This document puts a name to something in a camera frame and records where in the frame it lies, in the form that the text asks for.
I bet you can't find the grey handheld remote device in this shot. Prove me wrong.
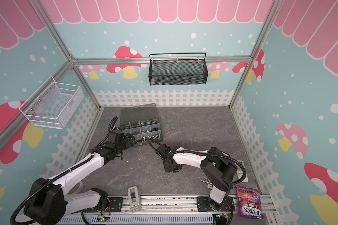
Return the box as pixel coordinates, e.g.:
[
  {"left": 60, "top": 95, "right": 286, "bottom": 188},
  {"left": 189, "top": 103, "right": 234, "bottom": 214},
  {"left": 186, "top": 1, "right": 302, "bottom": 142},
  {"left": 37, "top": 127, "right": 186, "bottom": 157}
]
[{"left": 128, "top": 186, "right": 141, "bottom": 212}]

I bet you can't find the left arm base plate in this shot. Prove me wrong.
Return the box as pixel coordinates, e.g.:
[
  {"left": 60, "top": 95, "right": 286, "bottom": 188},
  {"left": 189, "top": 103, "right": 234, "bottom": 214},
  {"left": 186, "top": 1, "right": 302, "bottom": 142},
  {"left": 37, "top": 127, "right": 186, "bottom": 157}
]
[{"left": 102, "top": 197, "right": 124, "bottom": 213}]

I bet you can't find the green circuit board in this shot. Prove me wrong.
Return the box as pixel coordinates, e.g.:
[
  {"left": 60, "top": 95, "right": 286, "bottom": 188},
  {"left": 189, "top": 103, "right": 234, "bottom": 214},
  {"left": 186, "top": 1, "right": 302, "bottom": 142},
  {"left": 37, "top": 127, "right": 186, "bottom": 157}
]
[{"left": 97, "top": 215, "right": 110, "bottom": 223}]

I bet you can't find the purple candy bag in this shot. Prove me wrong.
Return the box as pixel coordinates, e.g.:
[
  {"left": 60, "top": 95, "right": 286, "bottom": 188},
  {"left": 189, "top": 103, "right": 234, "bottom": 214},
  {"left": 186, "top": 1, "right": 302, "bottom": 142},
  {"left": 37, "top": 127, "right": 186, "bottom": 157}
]
[{"left": 236, "top": 185, "right": 264, "bottom": 219}]

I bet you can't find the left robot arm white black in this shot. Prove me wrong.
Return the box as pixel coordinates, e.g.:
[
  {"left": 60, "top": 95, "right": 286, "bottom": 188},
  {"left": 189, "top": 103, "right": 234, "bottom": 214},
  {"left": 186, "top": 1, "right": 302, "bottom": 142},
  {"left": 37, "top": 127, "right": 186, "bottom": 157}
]
[{"left": 10, "top": 128, "right": 136, "bottom": 225}]

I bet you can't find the clear plastic organizer box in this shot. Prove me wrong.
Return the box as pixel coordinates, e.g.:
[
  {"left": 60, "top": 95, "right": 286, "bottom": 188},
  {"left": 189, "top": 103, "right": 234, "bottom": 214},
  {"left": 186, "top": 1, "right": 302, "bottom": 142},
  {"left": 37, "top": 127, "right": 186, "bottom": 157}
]
[{"left": 120, "top": 103, "right": 163, "bottom": 146}]

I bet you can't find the white wire mesh basket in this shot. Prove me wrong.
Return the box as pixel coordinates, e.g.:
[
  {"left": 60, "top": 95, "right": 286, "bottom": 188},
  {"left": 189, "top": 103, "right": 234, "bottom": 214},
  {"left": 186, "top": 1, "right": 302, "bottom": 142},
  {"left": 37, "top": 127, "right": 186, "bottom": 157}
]
[{"left": 19, "top": 77, "right": 84, "bottom": 129}]

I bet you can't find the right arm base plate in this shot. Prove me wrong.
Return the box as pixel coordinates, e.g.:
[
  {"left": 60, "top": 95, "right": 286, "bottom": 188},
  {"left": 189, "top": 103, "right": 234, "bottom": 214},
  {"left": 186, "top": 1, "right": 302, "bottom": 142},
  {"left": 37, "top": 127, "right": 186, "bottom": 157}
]
[{"left": 197, "top": 196, "right": 235, "bottom": 212}]

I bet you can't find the black wire mesh basket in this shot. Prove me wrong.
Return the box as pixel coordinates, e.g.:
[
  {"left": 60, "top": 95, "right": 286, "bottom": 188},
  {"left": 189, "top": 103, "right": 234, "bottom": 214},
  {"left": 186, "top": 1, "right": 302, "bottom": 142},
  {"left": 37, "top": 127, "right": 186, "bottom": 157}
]
[{"left": 148, "top": 52, "right": 208, "bottom": 86}]

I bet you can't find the white slotted cable duct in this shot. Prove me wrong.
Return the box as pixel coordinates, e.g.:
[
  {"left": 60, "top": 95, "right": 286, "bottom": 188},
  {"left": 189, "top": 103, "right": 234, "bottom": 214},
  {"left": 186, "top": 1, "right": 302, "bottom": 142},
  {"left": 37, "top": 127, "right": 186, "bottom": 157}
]
[{"left": 56, "top": 214, "right": 215, "bottom": 225}]

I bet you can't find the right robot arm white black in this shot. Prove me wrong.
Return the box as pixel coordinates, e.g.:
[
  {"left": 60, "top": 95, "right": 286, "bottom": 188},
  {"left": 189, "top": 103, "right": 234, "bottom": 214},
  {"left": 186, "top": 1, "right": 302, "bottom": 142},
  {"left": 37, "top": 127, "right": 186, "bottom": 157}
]
[{"left": 150, "top": 142, "right": 247, "bottom": 206}]

